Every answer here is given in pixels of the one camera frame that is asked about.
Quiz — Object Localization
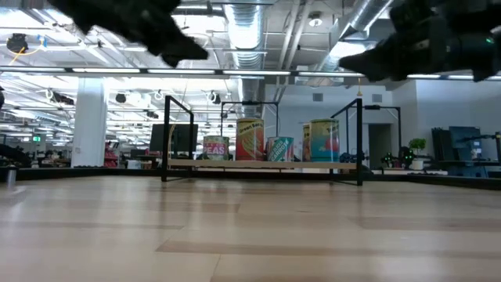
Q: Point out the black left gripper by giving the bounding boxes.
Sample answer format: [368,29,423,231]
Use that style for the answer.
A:
[88,0,210,68]

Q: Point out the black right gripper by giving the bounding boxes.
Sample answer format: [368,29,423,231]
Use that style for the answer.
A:
[338,9,452,83]

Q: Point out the tomato can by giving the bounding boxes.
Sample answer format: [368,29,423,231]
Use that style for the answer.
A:
[309,117,341,164]

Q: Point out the short pink peas can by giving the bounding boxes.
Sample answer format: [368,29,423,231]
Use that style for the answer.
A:
[202,135,231,162]

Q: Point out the corn can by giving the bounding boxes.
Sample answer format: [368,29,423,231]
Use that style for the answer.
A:
[301,122,312,163]

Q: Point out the green beans can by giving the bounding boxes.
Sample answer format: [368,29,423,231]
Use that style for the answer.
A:
[235,117,265,162]

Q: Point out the short carrots can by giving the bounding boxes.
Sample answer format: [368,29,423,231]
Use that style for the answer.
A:
[266,136,295,163]

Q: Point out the black-framed wooden shelf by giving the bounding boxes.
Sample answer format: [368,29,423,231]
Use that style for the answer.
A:
[160,95,402,187]

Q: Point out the long ceiling light strip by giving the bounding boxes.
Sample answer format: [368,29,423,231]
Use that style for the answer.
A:
[0,65,501,81]

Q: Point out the black flat monitor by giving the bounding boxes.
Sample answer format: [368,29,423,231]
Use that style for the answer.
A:
[149,123,200,154]

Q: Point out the potted green plant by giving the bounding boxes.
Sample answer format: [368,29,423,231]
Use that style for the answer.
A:
[407,137,428,172]

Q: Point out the small dark blue robot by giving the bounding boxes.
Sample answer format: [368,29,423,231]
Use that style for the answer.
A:
[338,151,369,165]

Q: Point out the black green-lit robot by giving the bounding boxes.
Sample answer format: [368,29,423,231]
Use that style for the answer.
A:
[380,146,417,171]

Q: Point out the white building pillar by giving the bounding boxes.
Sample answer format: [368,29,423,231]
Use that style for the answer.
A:
[70,77,110,169]

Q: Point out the dark equipment rack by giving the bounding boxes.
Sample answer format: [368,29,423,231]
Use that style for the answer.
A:
[431,125,501,179]

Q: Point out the black ceiling device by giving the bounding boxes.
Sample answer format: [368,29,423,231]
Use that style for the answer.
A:
[5,32,30,55]

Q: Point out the slim silver ceiling duct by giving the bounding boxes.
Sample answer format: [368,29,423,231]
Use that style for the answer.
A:
[312,0,395,76]

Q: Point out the wide silver ceiling duct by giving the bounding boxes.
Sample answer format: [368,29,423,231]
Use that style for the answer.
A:
[222,0,272,119]

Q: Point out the black table edge rail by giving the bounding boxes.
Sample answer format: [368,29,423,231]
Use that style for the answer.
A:
[0,165,501,192]

